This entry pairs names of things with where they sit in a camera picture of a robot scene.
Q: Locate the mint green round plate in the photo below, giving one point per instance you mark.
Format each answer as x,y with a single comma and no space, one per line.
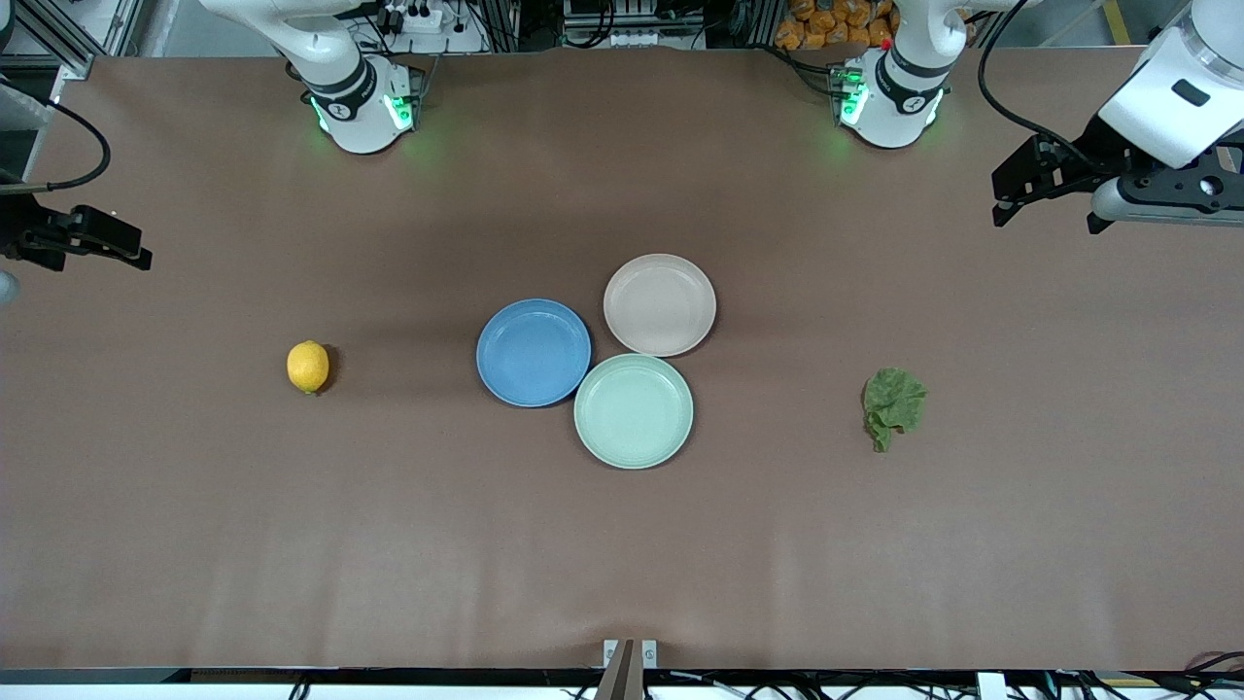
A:
634,411

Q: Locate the white electronic equipment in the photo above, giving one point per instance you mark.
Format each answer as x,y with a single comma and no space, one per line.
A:
612,19

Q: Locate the green lettuce leaf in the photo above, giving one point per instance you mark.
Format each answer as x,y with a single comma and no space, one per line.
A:
892,403

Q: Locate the yellow lemon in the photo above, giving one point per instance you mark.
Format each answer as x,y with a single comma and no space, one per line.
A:
308,367

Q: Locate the bag of orange items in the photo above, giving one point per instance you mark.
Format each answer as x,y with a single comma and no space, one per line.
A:
826,24

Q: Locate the aluminium frame profile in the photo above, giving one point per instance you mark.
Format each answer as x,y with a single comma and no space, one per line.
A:
58,39

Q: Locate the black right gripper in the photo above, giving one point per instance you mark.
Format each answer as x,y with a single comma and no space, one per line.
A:
21,236

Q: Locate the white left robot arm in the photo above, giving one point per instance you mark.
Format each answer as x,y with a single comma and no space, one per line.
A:
904,97

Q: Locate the beige round plate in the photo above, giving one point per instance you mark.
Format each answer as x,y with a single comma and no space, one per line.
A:
660,304

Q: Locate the metal table edge bracket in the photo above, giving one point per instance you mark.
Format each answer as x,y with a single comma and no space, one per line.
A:
630,666

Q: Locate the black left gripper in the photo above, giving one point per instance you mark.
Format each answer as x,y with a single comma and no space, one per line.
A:
1105,149

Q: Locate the white power strip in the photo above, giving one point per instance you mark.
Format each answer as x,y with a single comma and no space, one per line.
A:
413,15

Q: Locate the blue round plate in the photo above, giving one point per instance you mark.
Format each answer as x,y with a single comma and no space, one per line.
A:
534,352

